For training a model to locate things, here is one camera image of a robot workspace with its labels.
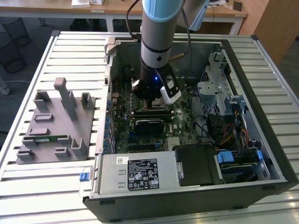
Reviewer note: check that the wooden cabinet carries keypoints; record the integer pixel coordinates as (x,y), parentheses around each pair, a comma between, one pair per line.
(275,28)

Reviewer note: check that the small black box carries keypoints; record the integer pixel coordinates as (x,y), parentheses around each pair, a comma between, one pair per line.
(237,5)

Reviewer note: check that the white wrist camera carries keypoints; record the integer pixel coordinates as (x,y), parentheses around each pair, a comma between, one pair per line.
(171,94)

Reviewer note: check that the black open PC case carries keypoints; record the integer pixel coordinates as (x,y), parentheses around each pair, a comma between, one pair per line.
(163,205)

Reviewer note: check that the white box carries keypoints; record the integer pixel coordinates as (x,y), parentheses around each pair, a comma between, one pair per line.
(97,2)
(80,3)

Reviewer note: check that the blue case latch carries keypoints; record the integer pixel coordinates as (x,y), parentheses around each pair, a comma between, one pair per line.
(84,177)

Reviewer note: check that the CPU socket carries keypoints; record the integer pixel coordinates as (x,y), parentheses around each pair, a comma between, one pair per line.
(149,107)

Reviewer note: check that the RAM slot white clips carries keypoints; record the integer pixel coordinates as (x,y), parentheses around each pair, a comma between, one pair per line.
(151,113)

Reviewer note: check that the grey plastic bay latch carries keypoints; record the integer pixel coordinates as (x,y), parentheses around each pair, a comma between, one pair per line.
(234,100)

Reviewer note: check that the black expansion slot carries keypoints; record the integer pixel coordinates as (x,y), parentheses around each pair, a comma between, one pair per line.
(140,147)

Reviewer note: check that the silver chipset heatsink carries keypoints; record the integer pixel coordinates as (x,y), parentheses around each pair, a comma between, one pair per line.
(173,141)

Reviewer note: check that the black mesh waste bin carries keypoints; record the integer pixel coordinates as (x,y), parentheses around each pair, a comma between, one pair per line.
(18,28)
(11,56)

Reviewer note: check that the green motherboard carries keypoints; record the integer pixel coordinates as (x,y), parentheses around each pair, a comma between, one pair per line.
(184,121)

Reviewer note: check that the grey parts rack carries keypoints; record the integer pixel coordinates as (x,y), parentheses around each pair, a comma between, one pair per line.
(58,121)

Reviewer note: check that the green RAM stick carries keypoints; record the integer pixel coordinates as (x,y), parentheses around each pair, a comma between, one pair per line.
(54,138)

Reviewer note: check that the silver power supply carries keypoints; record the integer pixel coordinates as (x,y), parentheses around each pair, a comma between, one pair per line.
(109,172)

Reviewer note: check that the wooden desk white frame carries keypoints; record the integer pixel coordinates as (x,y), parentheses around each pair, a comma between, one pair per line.
(58,9)
(229,12)

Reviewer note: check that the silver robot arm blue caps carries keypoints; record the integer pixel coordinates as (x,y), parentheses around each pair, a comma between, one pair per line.
(156,42)

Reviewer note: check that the grey desk foot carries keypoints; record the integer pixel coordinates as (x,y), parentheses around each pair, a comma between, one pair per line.
(4,86)

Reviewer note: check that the silver metal drive cage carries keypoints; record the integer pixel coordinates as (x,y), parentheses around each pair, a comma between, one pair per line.
(206,89)

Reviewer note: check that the hard disk in blue carrier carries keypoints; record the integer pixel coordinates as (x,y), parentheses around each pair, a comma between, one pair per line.
(225,158)

